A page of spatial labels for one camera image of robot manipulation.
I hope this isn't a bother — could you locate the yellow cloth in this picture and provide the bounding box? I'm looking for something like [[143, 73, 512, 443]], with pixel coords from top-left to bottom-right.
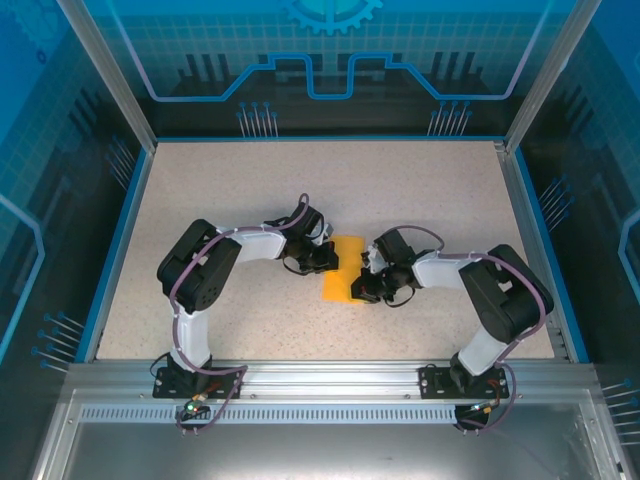
[[321, 234, 366, 305]]

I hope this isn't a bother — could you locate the blue table edge strip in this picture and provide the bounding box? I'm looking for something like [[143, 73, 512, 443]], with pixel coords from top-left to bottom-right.
[[74, 147, 157, 364], [512, 148, 591, 364]]

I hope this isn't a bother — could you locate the metal tray panel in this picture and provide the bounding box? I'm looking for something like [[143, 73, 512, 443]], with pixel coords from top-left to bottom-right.
[[29, 389, 629, 480]]

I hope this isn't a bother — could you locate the aluminium frame rail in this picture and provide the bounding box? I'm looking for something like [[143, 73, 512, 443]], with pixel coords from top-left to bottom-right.
[[67, 359, 604, 401]]

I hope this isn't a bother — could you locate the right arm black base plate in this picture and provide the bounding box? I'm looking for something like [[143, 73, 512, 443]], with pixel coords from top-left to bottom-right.
[[418, 364, 507, 400]]

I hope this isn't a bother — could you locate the slotted metal cable duct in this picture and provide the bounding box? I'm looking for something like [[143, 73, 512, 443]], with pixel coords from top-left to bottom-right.
[[78, 405, 586, 425]]

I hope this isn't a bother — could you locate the aluminium side rail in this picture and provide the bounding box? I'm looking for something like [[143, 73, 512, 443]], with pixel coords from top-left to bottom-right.
[[493, 141, 574, 364]]

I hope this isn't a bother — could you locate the right cable connector with light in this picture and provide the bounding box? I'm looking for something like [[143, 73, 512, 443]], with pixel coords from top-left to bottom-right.
[[467, 397, 504, 416]]

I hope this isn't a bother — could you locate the cable connector with light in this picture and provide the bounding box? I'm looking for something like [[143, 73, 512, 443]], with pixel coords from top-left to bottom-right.
[[180, 392, 210, 417], [467, 397, 504, 416]]

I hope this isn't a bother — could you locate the left cable connector with light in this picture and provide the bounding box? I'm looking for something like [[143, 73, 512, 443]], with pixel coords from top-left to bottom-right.
[[180, 392, 210, 417]]

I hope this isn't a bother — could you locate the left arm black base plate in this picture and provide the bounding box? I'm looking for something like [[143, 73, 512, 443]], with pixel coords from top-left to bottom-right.
[[153, 366, 245, 400]]

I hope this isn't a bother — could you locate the aluminium frame post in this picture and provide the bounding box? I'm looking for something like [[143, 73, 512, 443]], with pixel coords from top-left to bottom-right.
[[502, 0, 601, 151], [55, 0, 159, 151]]

